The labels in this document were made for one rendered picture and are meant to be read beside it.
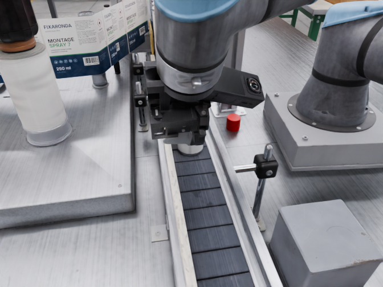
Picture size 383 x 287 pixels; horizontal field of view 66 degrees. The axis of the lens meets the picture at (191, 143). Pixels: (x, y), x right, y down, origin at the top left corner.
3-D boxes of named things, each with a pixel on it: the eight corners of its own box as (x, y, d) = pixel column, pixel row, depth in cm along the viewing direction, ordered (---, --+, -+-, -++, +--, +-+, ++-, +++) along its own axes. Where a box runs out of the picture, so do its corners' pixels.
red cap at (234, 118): (232, 133, 72) (233, 122, 70) (223, 127, 74) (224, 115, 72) (242, 128, 73) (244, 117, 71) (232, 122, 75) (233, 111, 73)
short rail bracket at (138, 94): (137, 122, 75) (131, 79, 68) (149, 121, 76) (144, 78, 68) (137, 130, 73) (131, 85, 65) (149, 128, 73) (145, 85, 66)
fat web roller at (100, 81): (93, 82, 82) (77, 10, 71) (109, 81, 83) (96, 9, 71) (91, 89, 79) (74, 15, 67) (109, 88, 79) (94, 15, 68)
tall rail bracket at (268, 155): (219, 216, 52) (227, 142, 42) (259, 210, 53) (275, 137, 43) (224, 231, 49) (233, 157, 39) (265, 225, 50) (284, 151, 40)
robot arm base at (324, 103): (284, 98, 73) (292, 58, 67) (340, 93, 75) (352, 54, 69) (316, 131, 61) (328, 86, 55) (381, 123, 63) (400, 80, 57)
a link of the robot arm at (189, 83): (220, 14, 32) (235, 76, 29) (214, 43, 36) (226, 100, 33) (151, 17, 31) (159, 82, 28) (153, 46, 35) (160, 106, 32)
